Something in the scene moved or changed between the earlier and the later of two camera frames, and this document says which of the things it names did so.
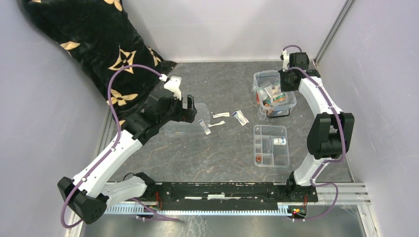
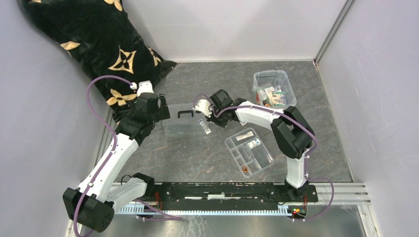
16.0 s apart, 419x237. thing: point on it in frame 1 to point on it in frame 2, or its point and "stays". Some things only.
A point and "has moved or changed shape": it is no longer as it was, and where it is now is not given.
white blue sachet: (240, 116) has moved or changed shape
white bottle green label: (263, 94) stays
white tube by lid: (207, 131) stays
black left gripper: (187, 115) to (162, 112)
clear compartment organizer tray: (271, 146) has moved or changed shape
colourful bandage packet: (278, 96) has moved or changed shape
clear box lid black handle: (184, 128) stays
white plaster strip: (220, 114) has moved or changed shape
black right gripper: (284, 88) to (222, 124)
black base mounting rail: (160, 193) stays
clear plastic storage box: (271, 100) stays
